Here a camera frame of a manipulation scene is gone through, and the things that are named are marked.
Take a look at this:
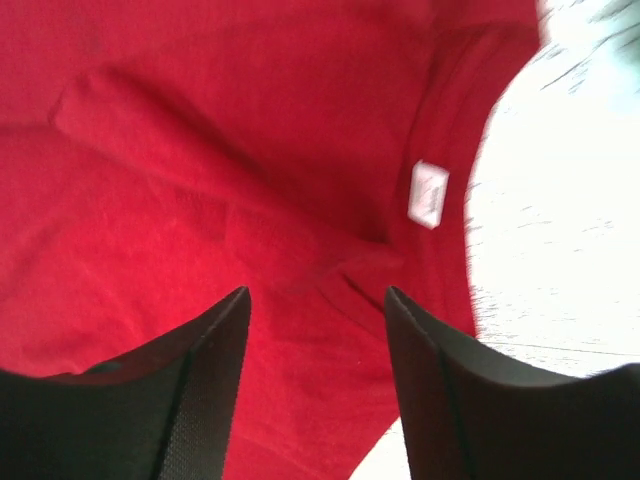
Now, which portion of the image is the floral patterned table mat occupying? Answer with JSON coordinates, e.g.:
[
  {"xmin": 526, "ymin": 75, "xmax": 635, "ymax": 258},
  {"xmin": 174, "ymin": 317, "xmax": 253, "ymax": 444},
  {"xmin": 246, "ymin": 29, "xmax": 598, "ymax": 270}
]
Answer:
[{"xmin": 349, "ymin": 0, "xmax": 640, "ymax": 480}]

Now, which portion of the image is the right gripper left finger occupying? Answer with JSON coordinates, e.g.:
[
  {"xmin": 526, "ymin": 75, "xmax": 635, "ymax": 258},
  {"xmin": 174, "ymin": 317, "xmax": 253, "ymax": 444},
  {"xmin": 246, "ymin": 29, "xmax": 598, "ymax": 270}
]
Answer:
[{"xmin": 1, "ymin": 287, "xmax": 250, "ymax": 480}]

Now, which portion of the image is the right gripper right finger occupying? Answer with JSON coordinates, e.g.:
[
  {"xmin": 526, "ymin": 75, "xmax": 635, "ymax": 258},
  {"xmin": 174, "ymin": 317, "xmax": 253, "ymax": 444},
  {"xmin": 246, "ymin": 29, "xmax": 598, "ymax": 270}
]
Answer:
[{"xmin": 385, "ymin": 288, "xmax": 639, "ymax": 480}]

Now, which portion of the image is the red t-shirt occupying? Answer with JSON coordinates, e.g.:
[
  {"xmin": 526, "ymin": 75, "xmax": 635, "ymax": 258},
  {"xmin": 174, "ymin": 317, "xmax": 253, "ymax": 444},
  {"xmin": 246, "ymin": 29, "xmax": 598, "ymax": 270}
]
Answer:
[{"xmin": 1, "ymin": 1, "xmax": 539, "ymax": 479}]

